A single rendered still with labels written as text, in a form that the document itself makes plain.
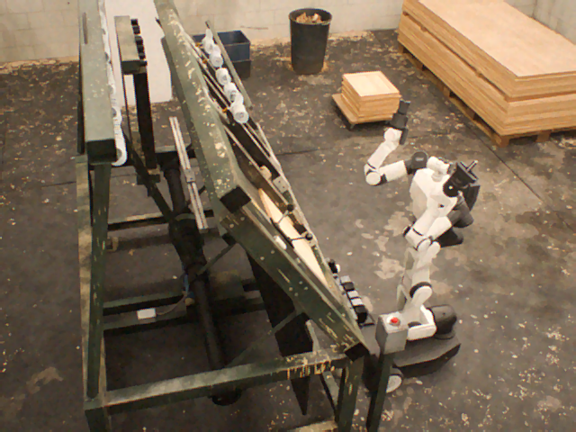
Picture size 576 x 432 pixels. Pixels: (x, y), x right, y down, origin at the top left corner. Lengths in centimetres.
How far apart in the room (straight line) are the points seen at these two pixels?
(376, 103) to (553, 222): 204
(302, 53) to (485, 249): 343
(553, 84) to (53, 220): 474
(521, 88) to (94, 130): 488
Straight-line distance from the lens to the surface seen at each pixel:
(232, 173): 242
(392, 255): 509
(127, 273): 490
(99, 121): 228
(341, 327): 308
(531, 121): 675
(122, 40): 396
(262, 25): 852
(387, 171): 361
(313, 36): 749
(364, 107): 647
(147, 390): 316
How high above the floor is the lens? 330
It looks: 37 degrees down
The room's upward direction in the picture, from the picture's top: 2 degrees clockwise
